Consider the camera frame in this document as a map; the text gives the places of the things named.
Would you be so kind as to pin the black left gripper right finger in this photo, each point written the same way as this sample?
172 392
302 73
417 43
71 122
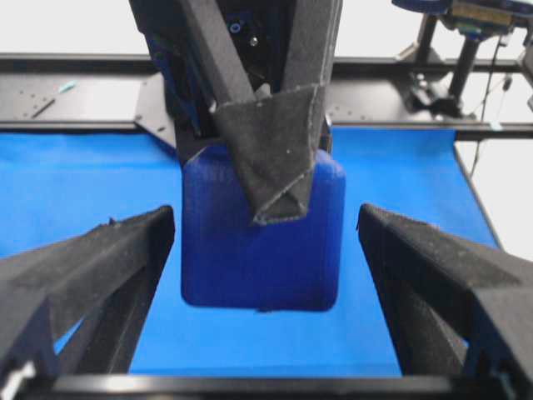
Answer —
451 305

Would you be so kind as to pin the blue block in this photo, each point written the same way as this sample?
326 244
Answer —
228 262

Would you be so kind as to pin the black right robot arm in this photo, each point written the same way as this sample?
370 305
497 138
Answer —
251 75

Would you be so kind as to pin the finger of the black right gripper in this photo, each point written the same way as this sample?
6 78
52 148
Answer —
272 140

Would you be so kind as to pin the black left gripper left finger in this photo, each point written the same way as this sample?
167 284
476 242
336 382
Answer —
79 305

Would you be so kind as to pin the black aluminium frame rail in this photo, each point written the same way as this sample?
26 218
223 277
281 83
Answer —
43 92

